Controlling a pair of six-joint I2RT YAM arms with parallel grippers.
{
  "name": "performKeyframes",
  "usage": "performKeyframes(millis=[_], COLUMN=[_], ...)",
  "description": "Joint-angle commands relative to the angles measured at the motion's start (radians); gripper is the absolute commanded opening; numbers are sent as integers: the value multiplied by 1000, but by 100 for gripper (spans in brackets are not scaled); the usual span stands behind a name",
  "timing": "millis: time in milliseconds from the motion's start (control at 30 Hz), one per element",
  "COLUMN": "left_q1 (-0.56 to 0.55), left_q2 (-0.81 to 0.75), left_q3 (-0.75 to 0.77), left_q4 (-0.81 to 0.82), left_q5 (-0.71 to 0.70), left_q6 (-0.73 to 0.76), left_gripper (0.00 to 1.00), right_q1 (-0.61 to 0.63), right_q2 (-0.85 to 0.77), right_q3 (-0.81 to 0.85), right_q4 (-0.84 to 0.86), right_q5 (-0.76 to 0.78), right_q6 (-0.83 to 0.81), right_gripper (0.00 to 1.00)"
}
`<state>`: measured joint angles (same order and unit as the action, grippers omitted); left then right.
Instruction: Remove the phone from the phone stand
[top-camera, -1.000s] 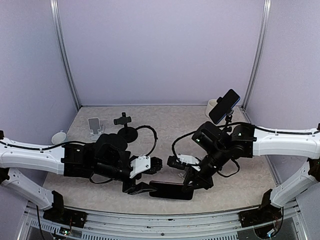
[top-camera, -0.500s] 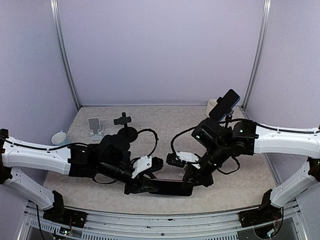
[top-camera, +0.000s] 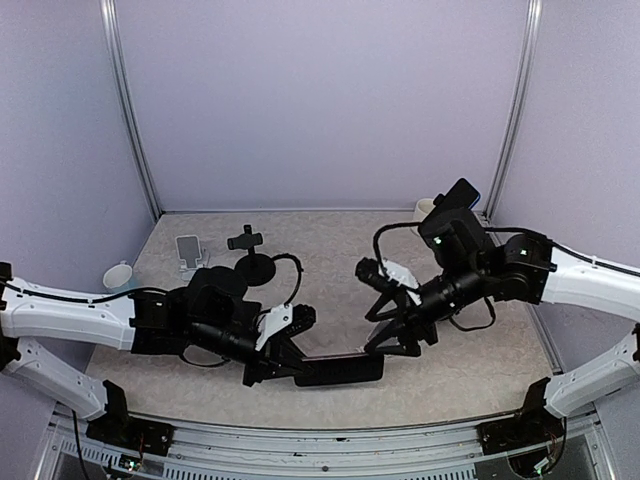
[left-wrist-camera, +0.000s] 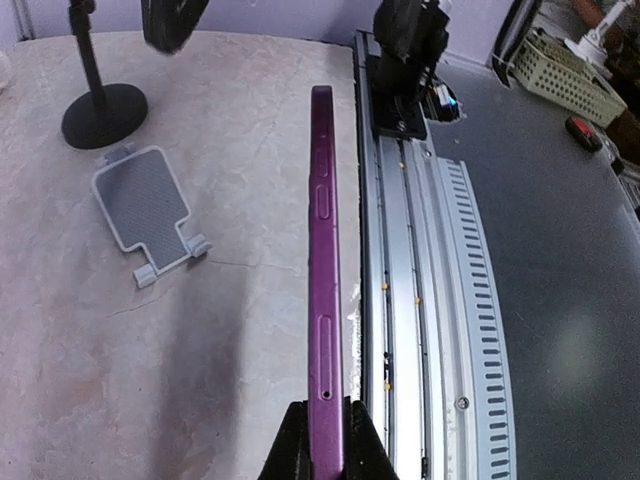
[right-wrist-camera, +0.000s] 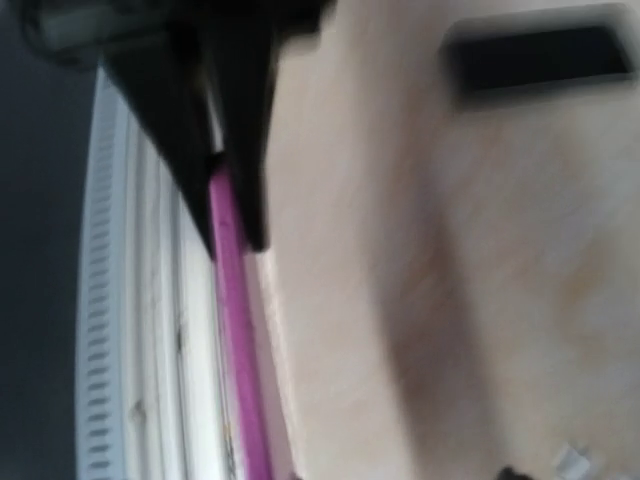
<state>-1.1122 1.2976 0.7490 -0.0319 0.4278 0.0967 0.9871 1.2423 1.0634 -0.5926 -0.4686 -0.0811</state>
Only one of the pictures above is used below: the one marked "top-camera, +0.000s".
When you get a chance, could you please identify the right aluminium frame post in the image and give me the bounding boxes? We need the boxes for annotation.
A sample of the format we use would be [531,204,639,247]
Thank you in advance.
[483,0,543,222]

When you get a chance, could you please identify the black phone landscape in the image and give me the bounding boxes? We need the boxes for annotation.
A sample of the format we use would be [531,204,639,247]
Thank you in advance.
[294,353,384,387]

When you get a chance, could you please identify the white cup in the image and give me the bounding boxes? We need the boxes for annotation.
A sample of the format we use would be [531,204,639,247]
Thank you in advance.
[412,198,435,222]

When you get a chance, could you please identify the aluminium frame post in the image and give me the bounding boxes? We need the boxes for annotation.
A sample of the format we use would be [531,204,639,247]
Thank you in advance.
[483,0,543,222]
[99,0,164,223]

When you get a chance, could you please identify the light blue cup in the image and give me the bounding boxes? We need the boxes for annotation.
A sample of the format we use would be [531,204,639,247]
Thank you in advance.
[102,261,137,293]

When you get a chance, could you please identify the left aluminium frame post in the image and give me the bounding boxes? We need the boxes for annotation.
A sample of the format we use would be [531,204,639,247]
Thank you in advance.
[99,0,164,223]

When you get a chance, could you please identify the black phone blue edge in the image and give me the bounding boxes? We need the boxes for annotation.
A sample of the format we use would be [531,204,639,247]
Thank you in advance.
[432,178,481,214]

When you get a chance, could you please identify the black round base phone stand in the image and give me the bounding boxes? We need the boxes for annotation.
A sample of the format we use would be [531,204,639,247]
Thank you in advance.
[227,224,276,287]

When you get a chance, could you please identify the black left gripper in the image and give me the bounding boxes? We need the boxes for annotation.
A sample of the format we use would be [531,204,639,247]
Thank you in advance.
[189,316,314,387]

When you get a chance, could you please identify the white folding phone stand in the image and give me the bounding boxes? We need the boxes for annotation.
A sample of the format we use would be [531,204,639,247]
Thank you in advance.
[175,235,210,282]

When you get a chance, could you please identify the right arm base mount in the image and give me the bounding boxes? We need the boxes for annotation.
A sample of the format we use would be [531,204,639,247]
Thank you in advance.
[477,377,566,455]

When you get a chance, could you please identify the front aluminium rail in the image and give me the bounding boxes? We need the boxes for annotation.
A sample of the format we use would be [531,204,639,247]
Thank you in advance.
[27,405,623,479]

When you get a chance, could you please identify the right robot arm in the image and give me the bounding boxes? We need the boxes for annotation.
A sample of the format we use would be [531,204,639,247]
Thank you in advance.
[356,208,639,444]

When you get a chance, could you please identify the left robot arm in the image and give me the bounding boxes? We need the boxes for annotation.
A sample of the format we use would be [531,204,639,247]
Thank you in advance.
[1,265,316,445]

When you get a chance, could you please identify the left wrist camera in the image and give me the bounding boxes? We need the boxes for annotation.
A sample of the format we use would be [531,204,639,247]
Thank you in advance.
[255,304,316,351]

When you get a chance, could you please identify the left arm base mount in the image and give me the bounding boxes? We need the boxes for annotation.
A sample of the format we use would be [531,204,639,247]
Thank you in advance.
[86,417,175,457]

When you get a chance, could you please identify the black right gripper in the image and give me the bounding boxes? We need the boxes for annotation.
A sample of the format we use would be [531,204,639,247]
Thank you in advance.
[365,258,491,357]

